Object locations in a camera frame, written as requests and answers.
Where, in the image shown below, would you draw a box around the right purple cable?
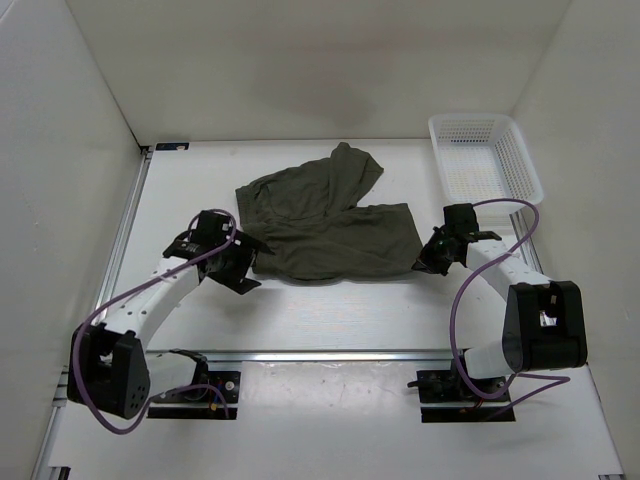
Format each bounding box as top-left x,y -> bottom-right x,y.
448,199 -> 571,419

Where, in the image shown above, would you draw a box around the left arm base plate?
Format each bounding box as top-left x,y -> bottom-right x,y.
147,367 -> 241,421

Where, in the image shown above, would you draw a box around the front aluminium rail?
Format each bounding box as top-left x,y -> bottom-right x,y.
204,349 -> 466,364

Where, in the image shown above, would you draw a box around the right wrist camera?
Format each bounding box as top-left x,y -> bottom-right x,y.
470,231 -> 502,241

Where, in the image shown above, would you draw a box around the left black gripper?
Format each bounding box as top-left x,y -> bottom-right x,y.
208,226 -> 272,295

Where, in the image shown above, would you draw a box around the small blue label sticker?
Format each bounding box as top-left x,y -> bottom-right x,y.
155,142 -> 190,151

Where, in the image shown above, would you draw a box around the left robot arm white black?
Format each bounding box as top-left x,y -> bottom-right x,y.
67,209 -> 271,435

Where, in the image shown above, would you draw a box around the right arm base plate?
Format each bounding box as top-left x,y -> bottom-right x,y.
407,369 -> 516,424

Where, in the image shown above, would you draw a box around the left aluminium frame rail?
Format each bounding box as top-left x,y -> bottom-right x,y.
29,145 -> 155,479

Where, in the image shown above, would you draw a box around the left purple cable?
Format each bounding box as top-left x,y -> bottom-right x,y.
67,208 -> 237,435

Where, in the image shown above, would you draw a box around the white plastic mesh basket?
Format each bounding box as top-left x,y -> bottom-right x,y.
428,113 -> 544,205

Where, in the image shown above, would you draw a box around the olive green shorts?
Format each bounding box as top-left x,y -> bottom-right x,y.
235,142 -> 422,282

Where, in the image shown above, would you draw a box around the purple cable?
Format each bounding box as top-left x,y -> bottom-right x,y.
448,199 -> 571,419
67,208 -> 237,435

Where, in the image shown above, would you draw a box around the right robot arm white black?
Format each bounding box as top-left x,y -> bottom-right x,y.
413,203 -> 588,400

